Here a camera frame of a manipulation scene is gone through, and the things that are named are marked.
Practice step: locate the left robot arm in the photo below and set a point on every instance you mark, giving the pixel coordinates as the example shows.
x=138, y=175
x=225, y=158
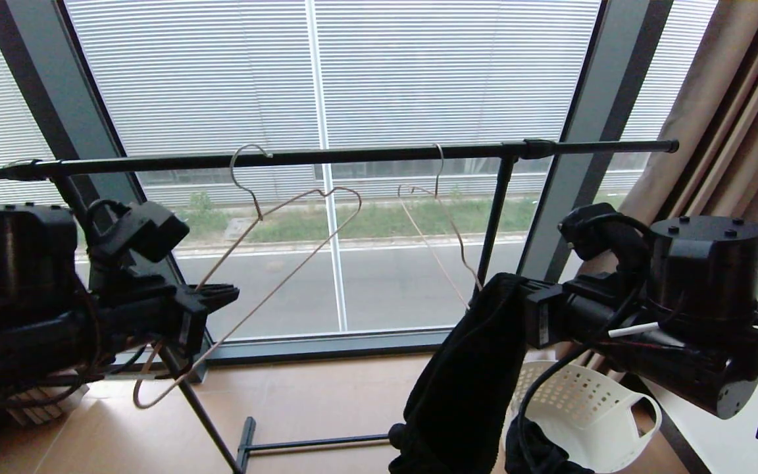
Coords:
x=17, y=250

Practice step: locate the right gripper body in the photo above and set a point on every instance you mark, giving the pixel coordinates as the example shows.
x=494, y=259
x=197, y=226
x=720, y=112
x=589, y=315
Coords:
x=682, y=368

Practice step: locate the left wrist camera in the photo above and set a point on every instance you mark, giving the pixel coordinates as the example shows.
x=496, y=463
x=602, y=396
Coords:
x=152, y=230

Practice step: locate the beige curtain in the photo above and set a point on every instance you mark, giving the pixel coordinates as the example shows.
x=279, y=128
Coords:
x=728, y=99

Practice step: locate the black clothes rack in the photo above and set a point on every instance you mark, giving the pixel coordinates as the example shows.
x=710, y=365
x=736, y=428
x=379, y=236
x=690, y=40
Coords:
x=385, y=155

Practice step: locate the pink clothes hanger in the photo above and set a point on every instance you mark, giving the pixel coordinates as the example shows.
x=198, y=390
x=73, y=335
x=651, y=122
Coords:
x=442, y=168
x=290, y=203

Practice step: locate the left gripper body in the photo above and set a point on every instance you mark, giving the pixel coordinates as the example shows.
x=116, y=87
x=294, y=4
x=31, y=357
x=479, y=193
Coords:
x=122, y=322

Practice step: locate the white laundry basket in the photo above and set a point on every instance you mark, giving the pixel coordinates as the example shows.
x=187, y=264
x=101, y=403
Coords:
x=589, y=408

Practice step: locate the heap of clothes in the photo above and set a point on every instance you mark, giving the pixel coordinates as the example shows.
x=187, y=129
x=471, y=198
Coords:
x=540, y=451

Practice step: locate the black knitted garment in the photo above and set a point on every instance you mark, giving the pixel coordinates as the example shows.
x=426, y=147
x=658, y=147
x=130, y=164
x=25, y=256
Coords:
x=464, y=382

